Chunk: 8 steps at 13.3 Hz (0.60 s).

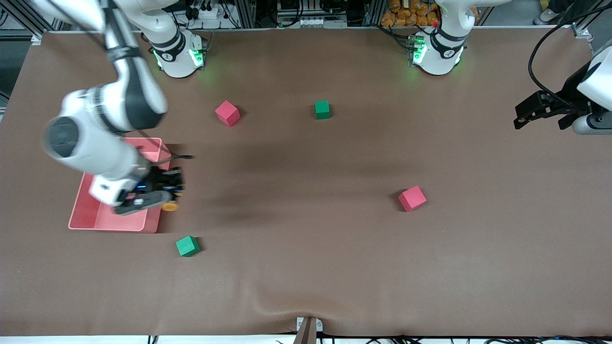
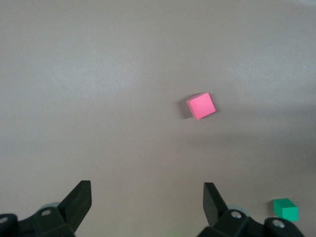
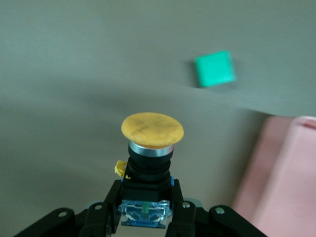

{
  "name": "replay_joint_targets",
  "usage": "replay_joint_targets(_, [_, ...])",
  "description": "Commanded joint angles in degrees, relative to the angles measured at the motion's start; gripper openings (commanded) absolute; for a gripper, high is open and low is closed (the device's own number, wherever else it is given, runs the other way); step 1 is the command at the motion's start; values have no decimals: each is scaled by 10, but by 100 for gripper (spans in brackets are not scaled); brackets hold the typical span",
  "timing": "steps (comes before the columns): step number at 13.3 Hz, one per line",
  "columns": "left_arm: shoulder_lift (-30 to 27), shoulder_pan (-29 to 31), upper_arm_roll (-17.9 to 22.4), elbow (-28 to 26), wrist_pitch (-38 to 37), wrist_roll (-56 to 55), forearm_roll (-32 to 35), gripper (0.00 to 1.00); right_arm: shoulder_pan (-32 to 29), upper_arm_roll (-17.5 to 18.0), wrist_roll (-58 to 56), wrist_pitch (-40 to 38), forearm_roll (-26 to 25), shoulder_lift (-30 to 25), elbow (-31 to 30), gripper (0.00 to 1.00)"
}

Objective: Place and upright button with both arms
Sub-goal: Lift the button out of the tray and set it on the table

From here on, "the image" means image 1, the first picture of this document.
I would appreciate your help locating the white terminal block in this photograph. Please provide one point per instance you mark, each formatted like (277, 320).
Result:
(321, 22)

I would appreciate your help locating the green foam cube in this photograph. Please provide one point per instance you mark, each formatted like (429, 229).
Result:
(187, 246)
(322, 110)

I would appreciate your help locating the brown table cover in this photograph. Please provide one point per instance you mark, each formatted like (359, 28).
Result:
(306, 267)

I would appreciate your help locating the orange mesh bags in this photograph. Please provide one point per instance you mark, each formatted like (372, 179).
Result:
(406, 12)

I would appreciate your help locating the white power strip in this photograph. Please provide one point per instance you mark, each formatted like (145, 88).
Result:
(206, 12)

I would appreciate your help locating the grey shoe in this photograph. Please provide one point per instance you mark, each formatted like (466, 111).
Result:
(547, 16)

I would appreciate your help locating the metal table edge bracket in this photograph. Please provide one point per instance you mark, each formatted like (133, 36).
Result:
(306, 332)

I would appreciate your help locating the pink plastic bin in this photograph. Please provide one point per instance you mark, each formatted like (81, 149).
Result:
(86, 215)

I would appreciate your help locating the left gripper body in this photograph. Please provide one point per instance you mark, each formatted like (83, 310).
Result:
(570, 93)

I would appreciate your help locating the aluminium frame strut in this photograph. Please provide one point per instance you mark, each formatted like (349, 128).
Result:
(582, 29)
(19, 16)

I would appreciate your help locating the orange-capped black push button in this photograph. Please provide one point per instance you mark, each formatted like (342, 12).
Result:
(169, 206)

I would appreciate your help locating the pink foam cube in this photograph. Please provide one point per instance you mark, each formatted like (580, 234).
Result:
(412, 198)
(227, 113)

